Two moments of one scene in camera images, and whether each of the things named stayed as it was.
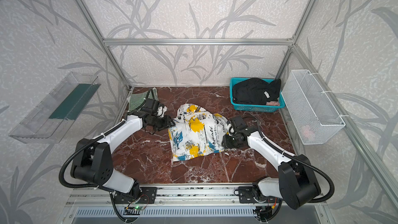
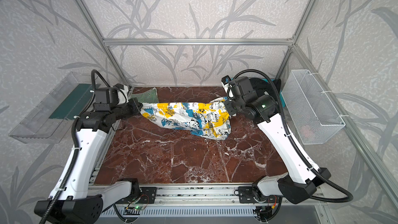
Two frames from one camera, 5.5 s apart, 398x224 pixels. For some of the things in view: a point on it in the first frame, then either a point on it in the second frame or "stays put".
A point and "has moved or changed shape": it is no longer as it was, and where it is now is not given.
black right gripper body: x=229 y=140 to x=231 y=109
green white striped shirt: x=135 y=100 stays put
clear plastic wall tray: x=50 y=121 stays put
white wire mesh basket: x=315 y=118 stays put
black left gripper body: x=163 y=123 to x=134 y=106
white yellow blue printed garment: x=195 y=132 has moved or changed shape
